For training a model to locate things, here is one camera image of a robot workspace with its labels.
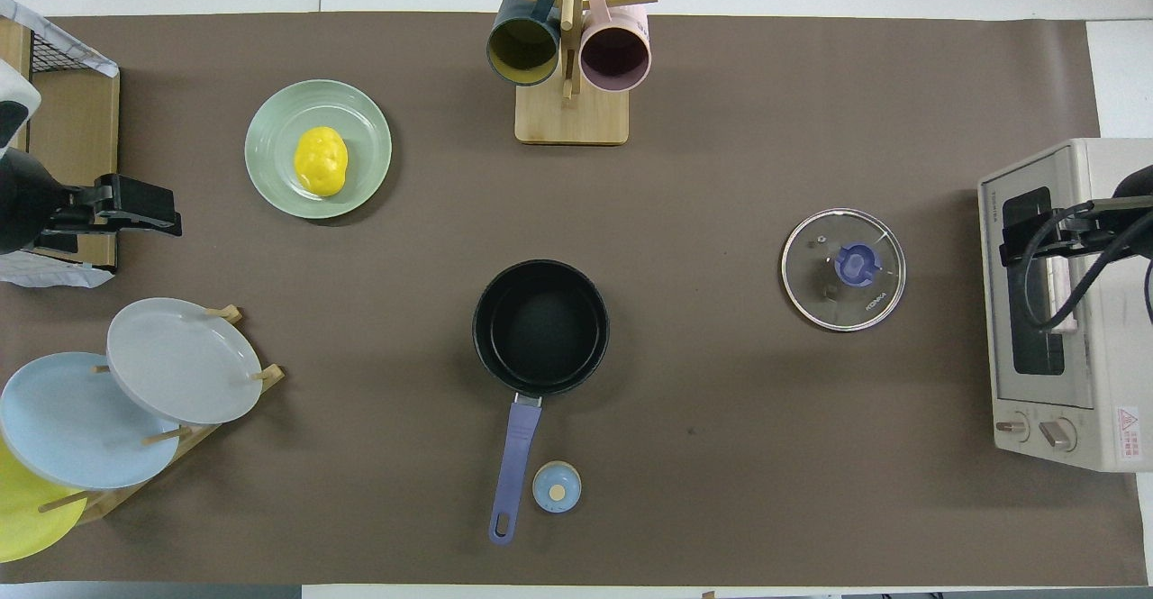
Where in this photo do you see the yellow potato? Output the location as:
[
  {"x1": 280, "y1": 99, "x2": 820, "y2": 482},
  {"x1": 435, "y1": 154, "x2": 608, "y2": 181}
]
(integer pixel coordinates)
[{"x1": 294, "y1": 126, "x2": 350, "y2": 197}]

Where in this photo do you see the glass lid with blue knob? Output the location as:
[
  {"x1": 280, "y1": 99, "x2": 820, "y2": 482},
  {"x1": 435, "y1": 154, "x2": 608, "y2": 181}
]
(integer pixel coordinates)
[{"x1": 781, "y1": 208, "x2": 907, "y2": 332}]

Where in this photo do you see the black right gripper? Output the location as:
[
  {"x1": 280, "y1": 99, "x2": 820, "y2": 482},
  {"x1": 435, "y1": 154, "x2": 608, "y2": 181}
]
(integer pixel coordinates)
[{"x1": 1000, "y1": 195, "x2": 1153, "y2": 268}]

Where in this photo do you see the grey plate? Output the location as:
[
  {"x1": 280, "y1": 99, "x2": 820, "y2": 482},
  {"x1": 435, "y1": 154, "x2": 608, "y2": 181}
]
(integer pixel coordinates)
[{"x1": 106, "y1": 298, "x2": 264, "y2": 425}]

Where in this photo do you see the brown table mat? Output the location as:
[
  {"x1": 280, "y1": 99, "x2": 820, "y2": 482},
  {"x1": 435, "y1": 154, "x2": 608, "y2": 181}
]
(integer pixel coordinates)
[{"x1": 0, "y1": 12, "x2": 1149, "y2": 586}]

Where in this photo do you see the wooden mug tree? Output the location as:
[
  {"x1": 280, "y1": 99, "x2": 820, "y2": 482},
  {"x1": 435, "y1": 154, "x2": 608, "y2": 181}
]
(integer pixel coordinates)
[{"x1": 484, "y1": 0, "x2": 659, "y2": 146}]

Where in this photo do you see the white crinkled plastic sheet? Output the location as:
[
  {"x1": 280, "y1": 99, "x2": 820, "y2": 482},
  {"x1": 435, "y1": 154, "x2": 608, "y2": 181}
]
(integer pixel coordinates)
[{"x1": 0, "y1": 252, "x2": 116, "y2": 290}]

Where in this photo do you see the pale green plate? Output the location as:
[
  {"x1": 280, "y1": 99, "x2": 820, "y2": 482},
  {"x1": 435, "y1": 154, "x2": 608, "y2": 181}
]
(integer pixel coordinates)
[{"x1": 244, "y1": 79, "x2": 394, "y2": 220}]

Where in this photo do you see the beige toaster oven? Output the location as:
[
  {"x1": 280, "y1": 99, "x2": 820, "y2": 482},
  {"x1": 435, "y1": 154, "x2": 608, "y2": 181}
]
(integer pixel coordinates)
[{"x1": 977, "y1": 137, "x2": 1153, "y2": 474}]

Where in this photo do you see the black pot with blue handle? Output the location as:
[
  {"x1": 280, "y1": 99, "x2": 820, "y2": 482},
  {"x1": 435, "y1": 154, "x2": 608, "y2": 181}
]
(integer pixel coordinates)
[{"x1": 472, "y1": 259, "x2": 611, "y2": 546}]

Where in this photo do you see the dark teal mug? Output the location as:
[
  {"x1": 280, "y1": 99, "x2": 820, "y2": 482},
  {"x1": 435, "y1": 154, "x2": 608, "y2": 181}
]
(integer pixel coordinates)
[{"x1": 486, "y1": 0, "x2": 562, "y2": 87}]

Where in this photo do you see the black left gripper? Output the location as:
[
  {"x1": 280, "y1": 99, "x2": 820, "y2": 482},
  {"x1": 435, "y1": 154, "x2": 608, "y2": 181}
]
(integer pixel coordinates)
[{"x1": 36, "y1": 174, "x2": 183, "y2": 253}]

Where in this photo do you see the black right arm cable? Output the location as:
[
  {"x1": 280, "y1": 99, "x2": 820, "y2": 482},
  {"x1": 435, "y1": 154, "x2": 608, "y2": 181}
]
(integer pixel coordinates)
[{"x1": 1018, "y1": 201, "x2": 1153, "y2": 330}]

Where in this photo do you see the light blue plate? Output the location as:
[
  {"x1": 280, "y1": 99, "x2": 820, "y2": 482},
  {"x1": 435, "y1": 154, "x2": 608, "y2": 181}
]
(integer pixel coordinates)
[{"x1": 0, "y1": 352, "x2": 181, "y2": 491}]

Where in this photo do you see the pink mug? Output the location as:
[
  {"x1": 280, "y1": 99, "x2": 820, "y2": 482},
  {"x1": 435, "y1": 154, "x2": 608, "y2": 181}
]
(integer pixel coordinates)
[{"x1": 579, "y1": 0, "x2": 651, "y2": 93}]

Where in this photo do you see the black wire rack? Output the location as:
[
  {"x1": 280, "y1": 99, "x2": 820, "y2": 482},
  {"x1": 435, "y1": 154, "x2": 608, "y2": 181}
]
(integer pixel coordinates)
[{"x1": 30, "y1": 27, "x2": 102, "y2": 75}]

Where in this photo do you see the light wooden shelf board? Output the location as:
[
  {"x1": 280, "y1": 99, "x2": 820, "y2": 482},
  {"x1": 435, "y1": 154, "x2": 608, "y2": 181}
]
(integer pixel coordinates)
[{"x1": 0, "y1": 21, "x2": 32, "y2": 159}]

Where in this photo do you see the yellow plate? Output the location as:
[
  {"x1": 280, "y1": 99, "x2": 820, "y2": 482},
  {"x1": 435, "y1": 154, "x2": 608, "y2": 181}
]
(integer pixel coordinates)
[{"x1": 0, "y1": 437, "x2": 88, "y2": 564}]

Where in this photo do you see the wooden plate rack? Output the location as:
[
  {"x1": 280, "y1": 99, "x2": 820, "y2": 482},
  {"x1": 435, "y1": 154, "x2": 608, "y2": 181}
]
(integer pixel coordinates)
[{"x1": 38, "y1": 304, "x2": 286, "y2": 526}]

